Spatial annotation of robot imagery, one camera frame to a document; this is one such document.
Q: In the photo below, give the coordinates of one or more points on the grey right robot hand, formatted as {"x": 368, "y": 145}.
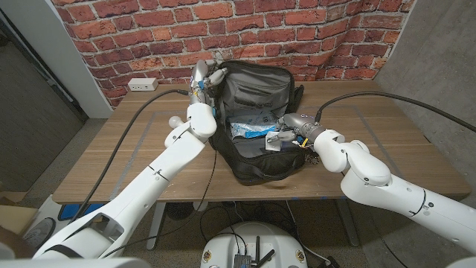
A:
{"x": 297, "y": 123}

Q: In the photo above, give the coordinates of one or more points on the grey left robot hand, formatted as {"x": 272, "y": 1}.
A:
{"x": 199, "y": 78}

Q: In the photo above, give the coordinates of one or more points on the black backpack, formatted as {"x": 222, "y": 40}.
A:
{"x": 260, "y": 167}

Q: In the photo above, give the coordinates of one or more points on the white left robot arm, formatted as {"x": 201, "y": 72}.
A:
{"x": 148, "y": 178}

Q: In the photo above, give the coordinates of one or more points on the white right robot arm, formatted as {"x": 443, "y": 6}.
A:
{"x": 372, "y": 175}

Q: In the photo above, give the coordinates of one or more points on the white light bulb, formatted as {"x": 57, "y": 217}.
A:
{"x": 175, "y": 121}

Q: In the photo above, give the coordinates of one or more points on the blue white plastic package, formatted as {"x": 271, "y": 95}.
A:
{"x": 249, "y": 128}

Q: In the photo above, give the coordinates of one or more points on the white power outlet box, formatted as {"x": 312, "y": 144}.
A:
{"x": 143, "y": 84}

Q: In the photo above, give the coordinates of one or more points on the red brick printed backdrop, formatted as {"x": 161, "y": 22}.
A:
{"x": 260, "y": 37}

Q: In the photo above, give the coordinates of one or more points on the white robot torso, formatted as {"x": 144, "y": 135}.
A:
{"x": 267, "y": 238}

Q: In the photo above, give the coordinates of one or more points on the grey table leg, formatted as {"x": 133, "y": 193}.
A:
{"x": 351, "y": 231}

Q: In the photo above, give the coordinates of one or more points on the white round table foot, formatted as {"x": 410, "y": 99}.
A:
{"x": 201, "y": 205}

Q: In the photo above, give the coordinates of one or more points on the upright black antenna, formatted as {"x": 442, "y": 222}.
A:
{"x": 257, "y": 247}

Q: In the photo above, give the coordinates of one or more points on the dark round floor object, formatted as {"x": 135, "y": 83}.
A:
{"x": 179, "y": 210}

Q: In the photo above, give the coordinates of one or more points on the tilted black antenna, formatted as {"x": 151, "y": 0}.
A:
{"x": 267, "y": 257}

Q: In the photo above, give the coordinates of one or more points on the black floor power adapter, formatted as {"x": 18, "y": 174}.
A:
{"x": 332, "y": 263}

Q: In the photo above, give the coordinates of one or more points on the black computer box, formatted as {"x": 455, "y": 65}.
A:
{"x": 241, "y": 261}

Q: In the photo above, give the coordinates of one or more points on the white table leg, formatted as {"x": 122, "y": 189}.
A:
{"x": 155, "y": 227}

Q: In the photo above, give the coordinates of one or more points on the blue floor pad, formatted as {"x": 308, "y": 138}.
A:
{"x": 67, "y": 212}

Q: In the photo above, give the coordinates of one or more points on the white floor mat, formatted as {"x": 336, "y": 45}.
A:
{"x": 52, "y": 208}

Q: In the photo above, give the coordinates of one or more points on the grey sneaker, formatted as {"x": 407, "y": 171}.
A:
{"x": 39, "y": 232}

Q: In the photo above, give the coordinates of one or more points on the cardboard box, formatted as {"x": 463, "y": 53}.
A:
{"x": 15, "y": 219}

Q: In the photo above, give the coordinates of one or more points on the person in brown clothing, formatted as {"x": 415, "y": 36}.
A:
{"x": 15, "y": 245}

